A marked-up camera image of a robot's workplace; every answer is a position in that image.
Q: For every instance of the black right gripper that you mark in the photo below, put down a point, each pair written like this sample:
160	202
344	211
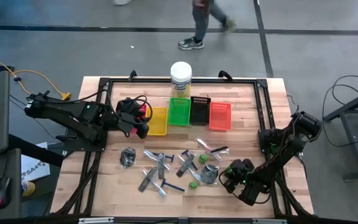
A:
248	169

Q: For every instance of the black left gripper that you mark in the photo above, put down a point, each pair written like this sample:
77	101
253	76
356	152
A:
129	106

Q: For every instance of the green Pert shampoo bottle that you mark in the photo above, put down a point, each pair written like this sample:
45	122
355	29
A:
228	170
202	158
193	185

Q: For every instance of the blue white bagged toothbrush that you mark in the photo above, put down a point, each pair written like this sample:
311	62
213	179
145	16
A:
196	176
150	154
158	188

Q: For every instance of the short black bagged comb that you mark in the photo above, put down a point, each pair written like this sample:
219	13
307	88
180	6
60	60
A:
219	149

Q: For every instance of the pink white bagged toothbrush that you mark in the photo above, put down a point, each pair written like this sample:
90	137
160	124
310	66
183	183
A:
204	144

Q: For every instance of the blue disposable razor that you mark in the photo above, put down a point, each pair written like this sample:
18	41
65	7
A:
173	186
168	157
185	153

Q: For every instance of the long dark bagged comb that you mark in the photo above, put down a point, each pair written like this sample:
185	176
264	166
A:
161	166
147	180
185	165

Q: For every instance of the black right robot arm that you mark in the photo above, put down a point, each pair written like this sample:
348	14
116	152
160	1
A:
278	158

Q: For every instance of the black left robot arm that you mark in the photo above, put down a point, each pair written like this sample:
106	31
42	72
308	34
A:
57	112

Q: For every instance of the red plastic basket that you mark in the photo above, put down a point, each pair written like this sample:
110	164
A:
143	109

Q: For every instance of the yellow plastic basket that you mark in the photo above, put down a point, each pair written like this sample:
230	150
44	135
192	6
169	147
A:
158	123

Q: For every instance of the green plastic basket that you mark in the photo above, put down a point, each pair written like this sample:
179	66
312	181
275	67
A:
179	112

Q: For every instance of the orange plastic basket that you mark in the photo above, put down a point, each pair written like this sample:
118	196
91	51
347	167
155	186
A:
220	116

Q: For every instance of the black plastic basket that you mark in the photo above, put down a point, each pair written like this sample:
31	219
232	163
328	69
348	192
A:
200	112

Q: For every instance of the Lysol wipes canister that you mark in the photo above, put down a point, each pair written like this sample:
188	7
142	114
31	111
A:
181	74

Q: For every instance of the black diagonal beam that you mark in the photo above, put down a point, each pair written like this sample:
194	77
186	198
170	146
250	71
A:
36	151

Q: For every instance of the white printed cardboard box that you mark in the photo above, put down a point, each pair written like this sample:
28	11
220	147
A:
34	169

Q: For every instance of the small yellow white object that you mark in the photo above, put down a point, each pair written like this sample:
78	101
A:
29	189

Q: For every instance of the person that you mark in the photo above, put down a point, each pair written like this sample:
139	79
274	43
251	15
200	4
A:
200	21

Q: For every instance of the dark side desk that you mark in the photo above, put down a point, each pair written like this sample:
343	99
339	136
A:
15	168

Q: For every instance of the black computer mouse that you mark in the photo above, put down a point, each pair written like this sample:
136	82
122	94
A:
1	193

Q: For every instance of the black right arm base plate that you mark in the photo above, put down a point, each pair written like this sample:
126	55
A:
263	140

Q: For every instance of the silver metal bracket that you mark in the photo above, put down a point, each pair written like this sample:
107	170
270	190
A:
95	220
269	221

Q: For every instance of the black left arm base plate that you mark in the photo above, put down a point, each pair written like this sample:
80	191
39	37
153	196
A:
73	145

